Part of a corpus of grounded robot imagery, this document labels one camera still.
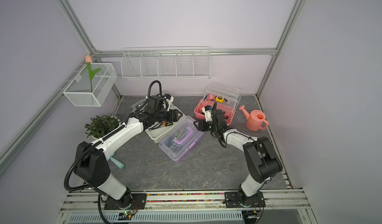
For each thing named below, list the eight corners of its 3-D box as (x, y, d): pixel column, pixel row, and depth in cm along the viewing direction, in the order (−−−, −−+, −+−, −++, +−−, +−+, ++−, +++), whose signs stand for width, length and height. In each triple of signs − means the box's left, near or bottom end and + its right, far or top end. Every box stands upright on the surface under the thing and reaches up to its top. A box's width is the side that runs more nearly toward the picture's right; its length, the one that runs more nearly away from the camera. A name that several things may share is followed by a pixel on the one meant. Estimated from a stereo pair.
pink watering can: (253, 136, 100) (259, 126, 90) (237, 117, 110) (240, 106, 100) (264, 130, 103) (271, 120, 93) (247, 112, 113) (252, 101, 103)
